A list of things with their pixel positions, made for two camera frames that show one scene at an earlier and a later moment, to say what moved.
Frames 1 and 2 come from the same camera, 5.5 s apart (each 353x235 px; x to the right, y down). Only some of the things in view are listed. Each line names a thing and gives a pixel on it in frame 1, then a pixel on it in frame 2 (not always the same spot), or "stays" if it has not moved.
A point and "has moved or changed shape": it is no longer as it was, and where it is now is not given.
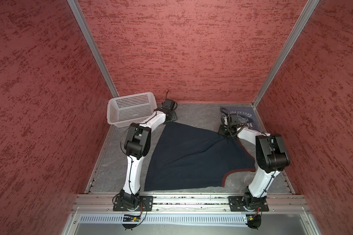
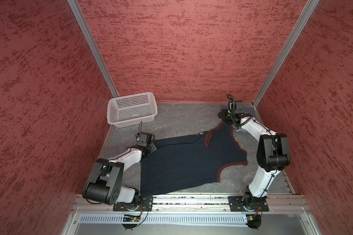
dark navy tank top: x=182 y=157 has moved or changed shape
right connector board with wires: x=254 y=221 stays
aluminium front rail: x=101 y=203 stays
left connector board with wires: x=130 y=222 stays
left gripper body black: x=173 y=117 to x=151 y=148
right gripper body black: x=225 y=130 to x=226 y=115
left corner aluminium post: x=90 y=44 stays
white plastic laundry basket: x=122 y=111 stays
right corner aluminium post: x=309 y=8 stays
